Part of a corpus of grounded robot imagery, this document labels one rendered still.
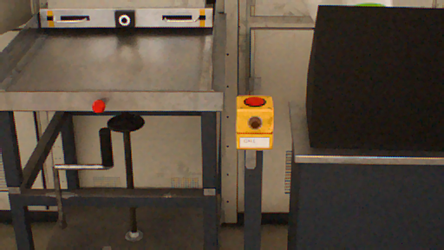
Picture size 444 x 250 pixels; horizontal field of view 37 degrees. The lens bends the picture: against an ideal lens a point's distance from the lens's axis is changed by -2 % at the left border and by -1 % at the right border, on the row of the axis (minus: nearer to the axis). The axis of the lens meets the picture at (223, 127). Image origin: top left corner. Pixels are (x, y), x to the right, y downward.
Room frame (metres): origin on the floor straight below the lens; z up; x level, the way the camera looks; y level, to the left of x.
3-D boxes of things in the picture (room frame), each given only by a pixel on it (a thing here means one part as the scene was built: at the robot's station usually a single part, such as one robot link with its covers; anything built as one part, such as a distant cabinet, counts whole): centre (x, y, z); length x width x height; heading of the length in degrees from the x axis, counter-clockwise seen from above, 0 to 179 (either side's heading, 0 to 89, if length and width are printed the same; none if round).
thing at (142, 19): (2.05, 0.30, 0.90); 0.54 x 0.05 x 0.06; 89
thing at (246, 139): (1.36, -0.07, 0.85); 0.08 x 0.08 x 0.10; 89
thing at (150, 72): (1.90, 0.30, 0.82); 0.68 x 0.62 x 0.06; 179
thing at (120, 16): (2.02, 0.30, 0.90); 0.06 x 0.03 x 0.05; 89
